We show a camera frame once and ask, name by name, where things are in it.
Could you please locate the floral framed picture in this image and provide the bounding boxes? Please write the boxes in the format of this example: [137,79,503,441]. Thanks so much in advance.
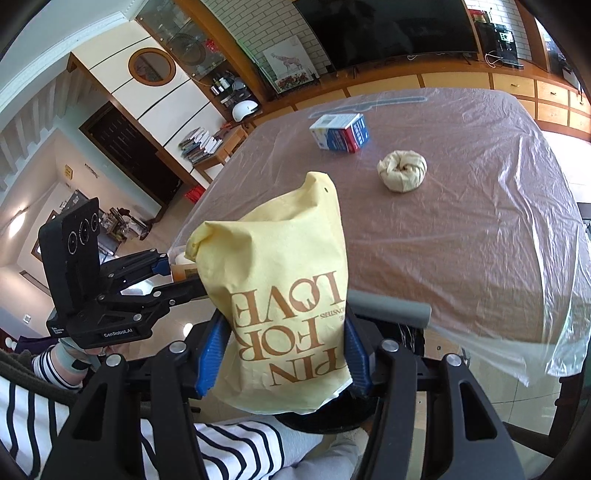
[273,69,318,94]

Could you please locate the black trash bin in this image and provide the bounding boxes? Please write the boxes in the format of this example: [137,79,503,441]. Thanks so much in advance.
[276,314,425,434]

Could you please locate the blue white medicine box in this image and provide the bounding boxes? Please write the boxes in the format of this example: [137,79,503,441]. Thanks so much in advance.
[310,113,370,153]

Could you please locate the white dome lamp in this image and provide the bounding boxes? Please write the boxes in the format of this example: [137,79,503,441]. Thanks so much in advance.
[231,100,259,122]

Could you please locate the wooden tv cabinet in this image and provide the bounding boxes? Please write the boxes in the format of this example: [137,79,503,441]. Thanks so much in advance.
[246,57,590,141]

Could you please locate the round wall mirror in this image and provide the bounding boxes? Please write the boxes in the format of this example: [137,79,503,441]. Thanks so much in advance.
[128,47,176,87]

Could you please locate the black flat television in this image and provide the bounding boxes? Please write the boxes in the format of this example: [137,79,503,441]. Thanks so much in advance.
[294,0,478,70]

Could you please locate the person's left hand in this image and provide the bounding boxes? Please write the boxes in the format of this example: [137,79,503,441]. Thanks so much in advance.
[55,337,114,371]

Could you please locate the stack of books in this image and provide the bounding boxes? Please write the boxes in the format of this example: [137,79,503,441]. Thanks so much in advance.
[178,127,223,165]

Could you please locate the yellow paper bag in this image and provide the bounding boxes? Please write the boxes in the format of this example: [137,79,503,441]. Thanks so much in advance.
[185,172,352,415]

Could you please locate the black coffee machine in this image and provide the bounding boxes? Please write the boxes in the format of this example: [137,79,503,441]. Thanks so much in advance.
[475,22,524,69]

